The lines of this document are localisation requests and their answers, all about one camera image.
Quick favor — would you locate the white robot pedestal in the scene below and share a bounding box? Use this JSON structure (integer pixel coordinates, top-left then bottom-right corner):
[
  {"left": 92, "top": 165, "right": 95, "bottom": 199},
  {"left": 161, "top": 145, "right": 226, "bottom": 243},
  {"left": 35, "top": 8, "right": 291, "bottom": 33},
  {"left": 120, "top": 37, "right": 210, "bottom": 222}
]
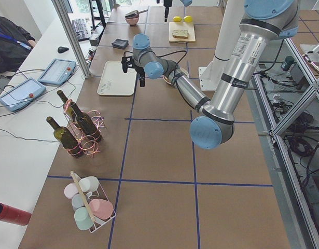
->
[{"left": 199, "top": 0, "right": 245, "bottom": 91}]

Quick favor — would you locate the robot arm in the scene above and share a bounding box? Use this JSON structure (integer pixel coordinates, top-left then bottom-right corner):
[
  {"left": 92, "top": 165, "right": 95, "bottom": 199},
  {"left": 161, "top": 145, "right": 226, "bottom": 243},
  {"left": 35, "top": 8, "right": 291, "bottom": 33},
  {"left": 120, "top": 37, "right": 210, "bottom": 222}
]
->
[
  {"left": 163, "top": 0, "right": 192, "bottom": 22},
  {"left": 121, "top": 1, "right": 300, "bottom": 149}
]

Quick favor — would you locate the front green wine bottle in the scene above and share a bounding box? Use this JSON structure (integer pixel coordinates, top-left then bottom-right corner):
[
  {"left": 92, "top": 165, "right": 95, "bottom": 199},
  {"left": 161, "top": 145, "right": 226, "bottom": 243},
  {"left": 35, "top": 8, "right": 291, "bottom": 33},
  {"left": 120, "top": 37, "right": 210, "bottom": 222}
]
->
[{"left": 46, "top": 116, "right": 84, "bottom": 158}]

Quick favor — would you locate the left yellow lemon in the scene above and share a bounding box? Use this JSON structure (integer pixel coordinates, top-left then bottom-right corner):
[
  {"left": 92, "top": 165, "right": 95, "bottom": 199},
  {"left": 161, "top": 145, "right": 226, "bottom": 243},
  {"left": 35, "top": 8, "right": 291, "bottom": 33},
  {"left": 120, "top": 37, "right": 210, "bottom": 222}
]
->
[{"left": 173, "top": 16, "right": 182, "bottom": 22}]

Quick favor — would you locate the white cup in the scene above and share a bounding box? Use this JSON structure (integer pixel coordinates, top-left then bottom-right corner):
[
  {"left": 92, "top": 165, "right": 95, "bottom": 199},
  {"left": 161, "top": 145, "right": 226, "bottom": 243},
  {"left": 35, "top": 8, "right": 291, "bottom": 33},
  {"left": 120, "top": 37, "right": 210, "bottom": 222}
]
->
[{"left": 78, "top": 176, "right": 99, "bottom": 192}]

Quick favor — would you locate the yellow lemon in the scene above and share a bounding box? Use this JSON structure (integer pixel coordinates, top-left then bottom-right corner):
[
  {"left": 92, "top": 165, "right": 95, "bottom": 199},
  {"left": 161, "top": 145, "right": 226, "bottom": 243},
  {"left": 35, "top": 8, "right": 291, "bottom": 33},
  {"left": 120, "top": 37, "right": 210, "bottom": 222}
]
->
[
  {"left": 184, "top": 16, "right": 193, "bottom": 22},
  {"left": 173, "top": 16, "right": 182, "bottom": 22}
]

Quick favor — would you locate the blue tablet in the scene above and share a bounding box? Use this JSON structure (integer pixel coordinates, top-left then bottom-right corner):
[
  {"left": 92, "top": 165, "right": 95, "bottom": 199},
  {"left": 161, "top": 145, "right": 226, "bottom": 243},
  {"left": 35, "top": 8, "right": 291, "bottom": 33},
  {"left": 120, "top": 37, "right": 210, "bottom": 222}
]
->
[
  {"left": 38, "top": 59, "right": 76, "bottom": 86},
  {"left": 0, "top": 78, "right": 46, "bottom": 112}
]

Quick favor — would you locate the back green wine bottle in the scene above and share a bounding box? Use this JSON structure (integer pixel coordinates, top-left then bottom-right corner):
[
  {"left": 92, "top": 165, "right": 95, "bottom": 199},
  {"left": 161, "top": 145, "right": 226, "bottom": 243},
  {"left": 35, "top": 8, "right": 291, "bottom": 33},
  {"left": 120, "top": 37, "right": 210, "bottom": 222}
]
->
[{"left": 57, "top": 90, "right": 76, "bottom": 122}]

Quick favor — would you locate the far blue tablet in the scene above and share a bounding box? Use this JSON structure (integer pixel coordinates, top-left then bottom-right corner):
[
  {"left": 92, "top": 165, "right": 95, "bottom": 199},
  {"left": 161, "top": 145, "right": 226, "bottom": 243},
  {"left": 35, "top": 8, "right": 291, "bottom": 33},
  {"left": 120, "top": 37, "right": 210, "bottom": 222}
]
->
[{"left": 38, "top": 59, "right": 76, "bottom": 86}]

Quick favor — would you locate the black cable bundle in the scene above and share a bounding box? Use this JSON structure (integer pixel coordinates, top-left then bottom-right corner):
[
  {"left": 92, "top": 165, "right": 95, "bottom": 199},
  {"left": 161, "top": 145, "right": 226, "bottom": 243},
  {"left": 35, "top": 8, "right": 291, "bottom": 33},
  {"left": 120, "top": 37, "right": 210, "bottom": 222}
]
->
[{"left": 262, "top": 70, "right": 319, "bottom": 187}]

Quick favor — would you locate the pink bowl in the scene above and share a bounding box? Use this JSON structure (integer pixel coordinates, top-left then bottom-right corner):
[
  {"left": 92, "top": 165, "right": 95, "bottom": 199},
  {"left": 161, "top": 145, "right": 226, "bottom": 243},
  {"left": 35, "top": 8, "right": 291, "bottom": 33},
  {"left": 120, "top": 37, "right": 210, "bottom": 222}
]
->
[{"left": 125, "top": 16, "right": 139, "bottom": 26}]

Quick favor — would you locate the cream bear tray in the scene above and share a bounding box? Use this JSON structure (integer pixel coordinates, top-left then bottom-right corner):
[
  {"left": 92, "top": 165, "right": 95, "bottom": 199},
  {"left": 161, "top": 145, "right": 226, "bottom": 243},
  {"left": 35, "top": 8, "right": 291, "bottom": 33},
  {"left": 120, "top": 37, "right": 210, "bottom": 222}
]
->
[{"left": 97, "top": 61, "right": 136, "bottom": 96}]

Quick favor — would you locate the steel scoop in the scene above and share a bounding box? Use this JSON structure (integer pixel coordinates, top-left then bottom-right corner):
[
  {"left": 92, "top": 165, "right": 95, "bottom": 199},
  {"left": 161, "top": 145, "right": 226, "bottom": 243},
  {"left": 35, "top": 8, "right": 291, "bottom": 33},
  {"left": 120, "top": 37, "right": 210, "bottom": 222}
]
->
[{"left": 124, "top": 9, "right": 148, "bottom": 19}]

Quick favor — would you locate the person in black jacket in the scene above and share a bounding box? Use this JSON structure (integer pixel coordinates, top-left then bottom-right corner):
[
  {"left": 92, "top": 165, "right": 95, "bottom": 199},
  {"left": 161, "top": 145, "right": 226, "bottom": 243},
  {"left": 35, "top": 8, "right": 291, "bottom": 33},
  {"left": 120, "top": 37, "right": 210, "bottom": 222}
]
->
[{"left": 0, "top": 16, "right": 36, "bottom": 73}]

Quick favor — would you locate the green wine bottle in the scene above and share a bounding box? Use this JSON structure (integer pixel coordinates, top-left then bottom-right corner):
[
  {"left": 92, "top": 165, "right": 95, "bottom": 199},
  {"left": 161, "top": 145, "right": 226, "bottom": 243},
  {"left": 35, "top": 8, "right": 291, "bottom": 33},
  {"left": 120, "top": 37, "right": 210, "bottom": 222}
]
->
[
  {"left": 57, "top": 90, "right": 76, "bottom": 122},
  {"left": 70, "top": 101, "right": 102, "bottom": 142},
  {"left": 46, "top": 116, "right": 84, "bottom": 158}
]

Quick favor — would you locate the white plate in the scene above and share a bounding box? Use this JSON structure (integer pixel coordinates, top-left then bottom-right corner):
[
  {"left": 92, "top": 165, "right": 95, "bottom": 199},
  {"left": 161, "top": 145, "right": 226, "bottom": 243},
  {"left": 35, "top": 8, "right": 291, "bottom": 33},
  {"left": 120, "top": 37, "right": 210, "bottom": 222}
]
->
[{"left": 162, "top": 67, "right": 189, "bottom": 85}]

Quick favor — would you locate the grey folded cloth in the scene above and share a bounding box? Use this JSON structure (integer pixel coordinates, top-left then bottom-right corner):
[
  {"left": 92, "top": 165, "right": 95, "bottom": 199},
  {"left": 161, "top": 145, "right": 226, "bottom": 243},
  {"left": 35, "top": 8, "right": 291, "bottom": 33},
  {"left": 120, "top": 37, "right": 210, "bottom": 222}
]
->
[{"left": 112, "top": 39, "right": 129, "bottom": 49}]

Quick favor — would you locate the mint green cup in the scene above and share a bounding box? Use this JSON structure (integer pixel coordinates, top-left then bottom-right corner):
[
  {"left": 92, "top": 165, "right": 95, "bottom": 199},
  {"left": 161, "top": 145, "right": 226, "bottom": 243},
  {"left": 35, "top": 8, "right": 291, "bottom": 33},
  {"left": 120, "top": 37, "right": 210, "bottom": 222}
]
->
[{"left": 74, "top": 207, "right": 93, "bottom": 231}]

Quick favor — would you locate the aluminium side frame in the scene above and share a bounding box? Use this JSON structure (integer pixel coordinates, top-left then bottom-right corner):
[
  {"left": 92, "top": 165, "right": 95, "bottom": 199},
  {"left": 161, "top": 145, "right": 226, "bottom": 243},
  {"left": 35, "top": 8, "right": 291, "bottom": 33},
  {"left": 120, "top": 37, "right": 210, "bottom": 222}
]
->
[{"left": 248, "top": 33, "right": 319, "bottom": 248}]

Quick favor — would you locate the copper wire bottle rack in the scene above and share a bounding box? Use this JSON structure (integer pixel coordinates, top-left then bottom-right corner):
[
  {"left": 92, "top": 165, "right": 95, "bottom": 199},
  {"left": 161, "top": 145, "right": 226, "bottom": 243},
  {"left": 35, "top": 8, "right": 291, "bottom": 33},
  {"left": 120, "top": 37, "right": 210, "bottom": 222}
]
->
[{"left": 63, "top": 99, "right": 104, "bottom": 156}]

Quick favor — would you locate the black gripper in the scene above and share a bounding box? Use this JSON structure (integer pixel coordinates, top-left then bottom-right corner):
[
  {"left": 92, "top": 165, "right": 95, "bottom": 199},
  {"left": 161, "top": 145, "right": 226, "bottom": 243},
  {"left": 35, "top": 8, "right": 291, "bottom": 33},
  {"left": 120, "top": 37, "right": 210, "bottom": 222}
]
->
[
  {"left": 163, "top": 0, "right": 172, "bottom": 22},
  {"left": 121, "top": 51, "right": 145, "bottom": 87}
]

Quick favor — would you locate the near blue tablet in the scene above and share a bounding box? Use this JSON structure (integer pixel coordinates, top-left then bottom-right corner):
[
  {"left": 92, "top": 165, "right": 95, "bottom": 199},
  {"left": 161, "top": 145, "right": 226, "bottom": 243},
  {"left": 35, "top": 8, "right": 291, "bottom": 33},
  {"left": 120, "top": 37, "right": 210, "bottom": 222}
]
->
[{"left": 0, "top": 78, "right": 46, "bottom": 112}]

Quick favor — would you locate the right yellow lemon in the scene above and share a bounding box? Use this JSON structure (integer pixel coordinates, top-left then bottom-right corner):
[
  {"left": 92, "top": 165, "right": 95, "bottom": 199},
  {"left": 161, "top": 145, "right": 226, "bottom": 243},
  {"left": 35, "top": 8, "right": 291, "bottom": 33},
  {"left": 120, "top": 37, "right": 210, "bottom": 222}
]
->
[{"left": 184, "top": 16, "right": 193, "bottom": 22}]

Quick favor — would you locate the wooden rack handle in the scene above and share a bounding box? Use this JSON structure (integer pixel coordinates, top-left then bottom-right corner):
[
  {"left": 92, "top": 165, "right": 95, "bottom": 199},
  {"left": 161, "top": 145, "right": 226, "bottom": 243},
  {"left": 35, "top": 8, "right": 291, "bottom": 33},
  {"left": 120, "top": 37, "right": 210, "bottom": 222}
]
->
[{"left": 70, "top": 171, "right": 95, "bottom": 223}]

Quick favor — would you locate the middle green wine bottle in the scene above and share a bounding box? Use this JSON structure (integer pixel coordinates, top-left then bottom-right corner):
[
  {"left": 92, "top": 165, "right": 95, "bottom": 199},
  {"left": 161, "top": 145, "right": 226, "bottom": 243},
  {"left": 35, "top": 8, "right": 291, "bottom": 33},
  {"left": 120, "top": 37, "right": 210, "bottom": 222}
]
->
[{"left": 70, "top": 101, "right": 102, "bottom": 142}]

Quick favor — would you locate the black keyboard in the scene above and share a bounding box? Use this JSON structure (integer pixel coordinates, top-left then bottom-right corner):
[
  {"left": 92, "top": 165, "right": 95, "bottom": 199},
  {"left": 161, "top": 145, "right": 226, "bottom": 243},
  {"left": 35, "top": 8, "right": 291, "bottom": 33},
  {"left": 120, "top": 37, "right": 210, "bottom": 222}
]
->
[{"left": 72, "top": 18, "right": 91, "bottom": 42}]

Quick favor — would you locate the wooden cutting board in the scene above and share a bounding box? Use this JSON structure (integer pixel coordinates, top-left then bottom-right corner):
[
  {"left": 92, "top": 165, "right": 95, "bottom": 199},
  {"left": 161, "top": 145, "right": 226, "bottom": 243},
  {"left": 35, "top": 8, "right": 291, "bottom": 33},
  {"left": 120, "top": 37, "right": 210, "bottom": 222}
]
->
[{"left": 169, "top": 22, "right": 196, "bottom": 43}]

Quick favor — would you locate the aluminium frame post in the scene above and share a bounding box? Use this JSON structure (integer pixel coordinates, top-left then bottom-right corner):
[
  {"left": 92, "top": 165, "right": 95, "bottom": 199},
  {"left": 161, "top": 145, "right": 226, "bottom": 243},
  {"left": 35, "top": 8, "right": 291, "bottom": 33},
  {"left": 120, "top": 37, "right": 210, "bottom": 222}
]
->
[{"left": 52, "top": 0, "right": 91, "bottom": 79}]

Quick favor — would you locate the lilac cup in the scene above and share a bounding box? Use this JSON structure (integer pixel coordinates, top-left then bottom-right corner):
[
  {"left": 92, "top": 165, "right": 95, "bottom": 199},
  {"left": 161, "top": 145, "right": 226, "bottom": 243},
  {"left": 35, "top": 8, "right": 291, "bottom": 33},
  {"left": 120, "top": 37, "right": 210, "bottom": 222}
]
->
[{"left": 64, "top": 183, "right": 79, "bottom": 200}]

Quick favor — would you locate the red cylinder bottle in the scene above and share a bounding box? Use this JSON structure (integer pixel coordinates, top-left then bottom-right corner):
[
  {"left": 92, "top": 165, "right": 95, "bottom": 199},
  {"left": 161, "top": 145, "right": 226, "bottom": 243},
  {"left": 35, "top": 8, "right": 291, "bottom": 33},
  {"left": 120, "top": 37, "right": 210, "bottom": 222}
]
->
[{"left": 0, "top": 203, "right": 32, "bottom": 226}]

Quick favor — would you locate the pink cup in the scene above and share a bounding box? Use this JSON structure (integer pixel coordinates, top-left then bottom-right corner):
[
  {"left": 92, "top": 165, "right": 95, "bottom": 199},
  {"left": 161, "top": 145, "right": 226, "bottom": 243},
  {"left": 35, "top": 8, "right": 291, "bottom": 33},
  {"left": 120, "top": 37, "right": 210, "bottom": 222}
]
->
[{"left": 89, "top": 199, "right": 114, "bottom": 220}]

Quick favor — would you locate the black computer mouse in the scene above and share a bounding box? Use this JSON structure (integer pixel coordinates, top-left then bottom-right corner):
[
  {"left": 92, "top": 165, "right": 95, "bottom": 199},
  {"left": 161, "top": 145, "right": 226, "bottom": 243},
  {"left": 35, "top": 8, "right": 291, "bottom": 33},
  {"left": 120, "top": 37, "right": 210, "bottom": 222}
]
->
[{"left": 57, "top": 46, "right": 69, "bottom": 54}]

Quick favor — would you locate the white wire cup rack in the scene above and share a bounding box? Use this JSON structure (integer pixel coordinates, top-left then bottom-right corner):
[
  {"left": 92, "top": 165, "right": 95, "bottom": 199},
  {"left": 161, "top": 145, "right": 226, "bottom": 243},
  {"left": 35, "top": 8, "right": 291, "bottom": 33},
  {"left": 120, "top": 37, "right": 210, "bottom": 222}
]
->
[{"left": 70, "top": 170, "right": 117, "bottom": 233}]

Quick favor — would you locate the grey-blue cup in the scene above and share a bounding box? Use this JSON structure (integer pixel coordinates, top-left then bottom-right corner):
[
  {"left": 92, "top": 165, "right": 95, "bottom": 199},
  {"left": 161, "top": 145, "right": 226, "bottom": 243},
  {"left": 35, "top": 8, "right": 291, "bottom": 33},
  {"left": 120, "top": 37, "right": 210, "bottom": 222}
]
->
[{"left": 72, "top": 193, "right": 85, "bottom": 211}]

